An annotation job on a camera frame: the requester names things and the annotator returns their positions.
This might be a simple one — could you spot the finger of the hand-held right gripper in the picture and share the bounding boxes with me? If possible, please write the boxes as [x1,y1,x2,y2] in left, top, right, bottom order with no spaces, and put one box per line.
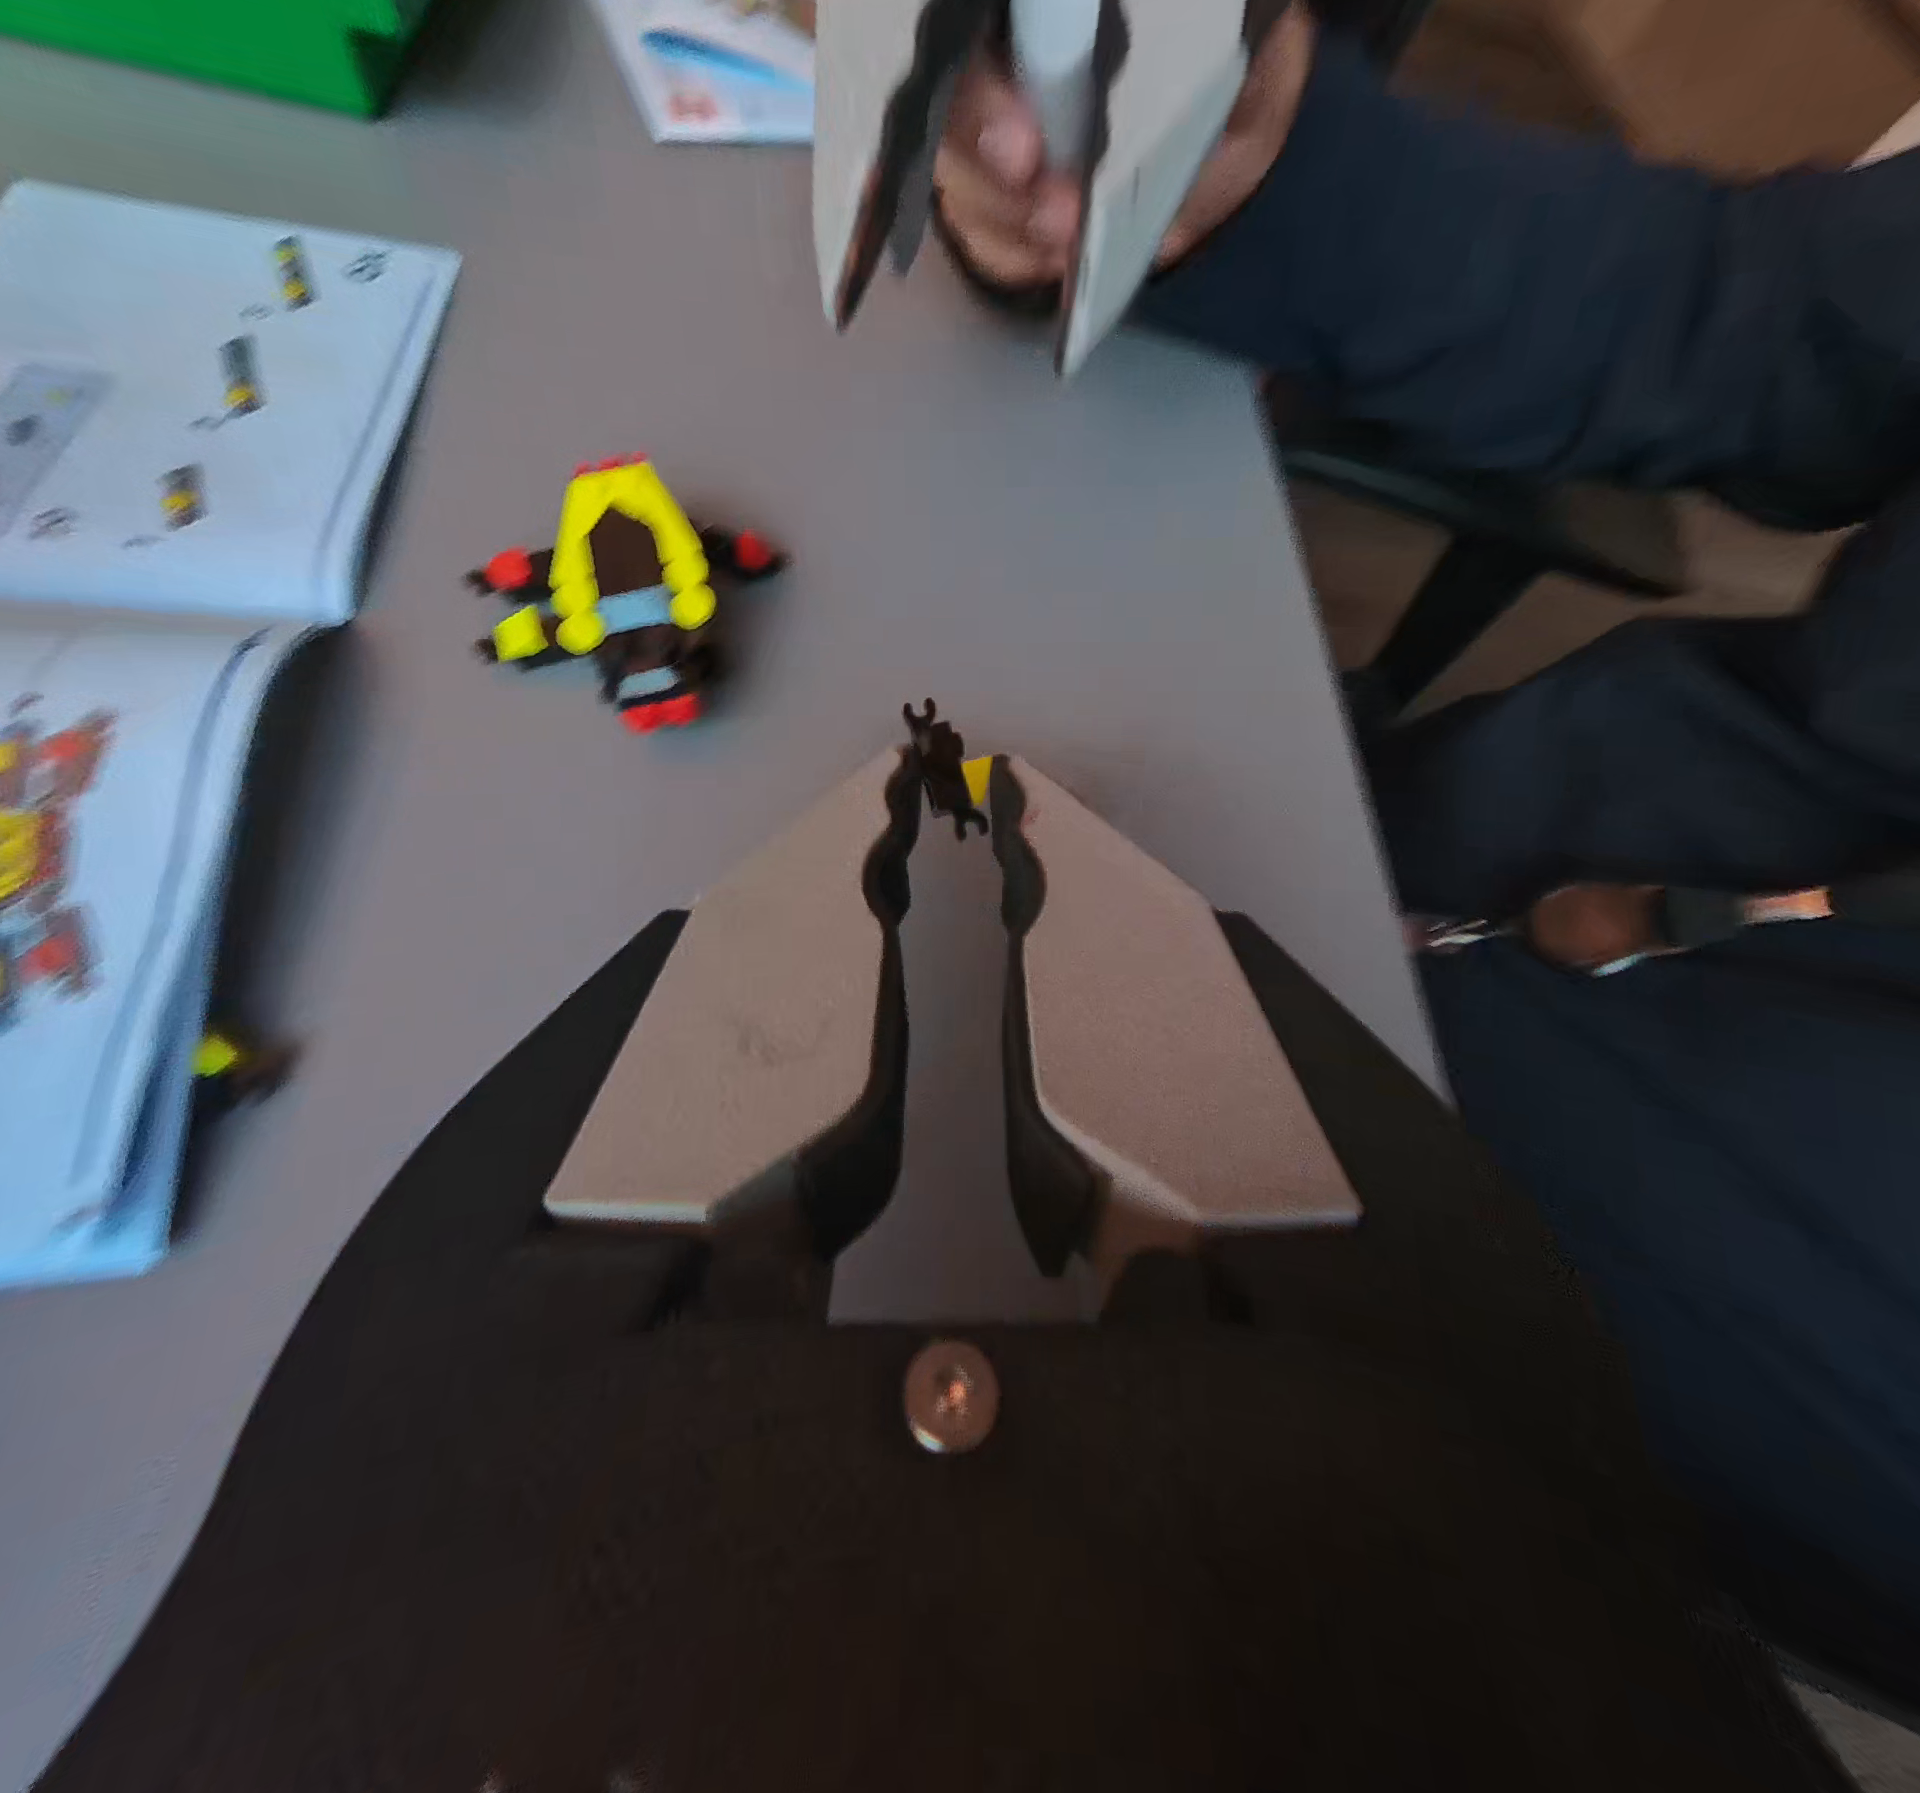
[810,0,1010,333]
[1053,0,1270,381]

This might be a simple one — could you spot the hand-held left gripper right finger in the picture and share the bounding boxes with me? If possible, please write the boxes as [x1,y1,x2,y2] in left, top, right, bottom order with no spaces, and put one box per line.
[987,753,1368,1281]

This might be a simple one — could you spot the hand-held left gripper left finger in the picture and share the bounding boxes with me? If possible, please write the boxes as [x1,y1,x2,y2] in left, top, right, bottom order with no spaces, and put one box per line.
[541,745,923,1261]

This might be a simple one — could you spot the black yellow lego leg piece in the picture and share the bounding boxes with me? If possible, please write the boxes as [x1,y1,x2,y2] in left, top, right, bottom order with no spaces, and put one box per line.
[900,699,996,835]

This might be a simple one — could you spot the yellow black lego model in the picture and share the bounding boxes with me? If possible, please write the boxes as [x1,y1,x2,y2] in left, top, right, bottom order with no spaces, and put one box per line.
[462,451,795,738]

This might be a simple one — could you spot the person's right forearm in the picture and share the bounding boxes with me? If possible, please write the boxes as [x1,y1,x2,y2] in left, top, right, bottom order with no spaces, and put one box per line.
[1125,38,1920,537]

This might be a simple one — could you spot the small yellow black lego piece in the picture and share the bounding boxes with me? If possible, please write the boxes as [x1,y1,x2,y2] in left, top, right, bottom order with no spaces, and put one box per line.
[187,1020,299,1120]

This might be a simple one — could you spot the person's right hand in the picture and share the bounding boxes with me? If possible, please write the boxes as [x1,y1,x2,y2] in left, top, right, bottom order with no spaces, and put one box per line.
[932,15,1321,324]

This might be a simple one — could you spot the small white instruction booklet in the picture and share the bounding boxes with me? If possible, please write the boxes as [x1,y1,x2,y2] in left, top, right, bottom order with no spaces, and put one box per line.
[562,0,826,147]

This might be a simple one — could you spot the black office chair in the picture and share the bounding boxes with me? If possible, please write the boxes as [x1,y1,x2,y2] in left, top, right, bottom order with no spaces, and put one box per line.
[1276,442,1704,723]

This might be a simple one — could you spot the open light blue instruction booklet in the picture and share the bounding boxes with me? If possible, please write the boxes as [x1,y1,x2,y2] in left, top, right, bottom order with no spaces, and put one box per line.
[0,182,463,1292]

